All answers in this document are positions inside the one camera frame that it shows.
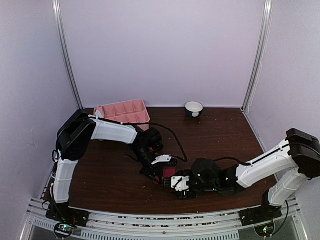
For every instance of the dark blue white bowl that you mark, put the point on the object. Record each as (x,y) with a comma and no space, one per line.
(193,109)

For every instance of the left aluminium frame post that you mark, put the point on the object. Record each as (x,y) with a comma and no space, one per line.
(65,53)

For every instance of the right aluminium frame post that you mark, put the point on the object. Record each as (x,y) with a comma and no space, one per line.
(261,47)

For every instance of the black red yellow argyle sock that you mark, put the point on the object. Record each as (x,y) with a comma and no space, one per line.
(156,148)

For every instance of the aluminium frame post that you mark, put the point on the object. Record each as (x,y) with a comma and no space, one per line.
(261,47)
(65,53)

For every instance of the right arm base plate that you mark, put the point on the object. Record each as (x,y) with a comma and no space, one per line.
(256,215)

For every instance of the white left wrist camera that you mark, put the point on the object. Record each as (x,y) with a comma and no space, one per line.
(162,159)

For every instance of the pink divided organizer tray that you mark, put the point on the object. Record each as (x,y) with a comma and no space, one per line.
(131,111)

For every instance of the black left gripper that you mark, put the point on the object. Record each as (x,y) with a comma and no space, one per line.
(153,170)

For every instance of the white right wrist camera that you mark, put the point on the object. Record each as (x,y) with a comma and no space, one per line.
(180,183)

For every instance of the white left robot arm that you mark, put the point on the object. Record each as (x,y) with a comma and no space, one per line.
(73,139)

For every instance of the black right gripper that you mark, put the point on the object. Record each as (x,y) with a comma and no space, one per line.
(182,195)

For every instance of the front aluminium rail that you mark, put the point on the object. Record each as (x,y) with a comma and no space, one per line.
(102,225)

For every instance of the maroon purple striped sock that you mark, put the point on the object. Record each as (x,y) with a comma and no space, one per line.
(165,172)

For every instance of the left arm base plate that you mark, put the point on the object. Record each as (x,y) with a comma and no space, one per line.
(71,216)

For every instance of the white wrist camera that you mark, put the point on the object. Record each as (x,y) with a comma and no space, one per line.
(180,183)
(162,159)

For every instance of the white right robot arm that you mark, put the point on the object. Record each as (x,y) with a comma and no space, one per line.
(299,153)

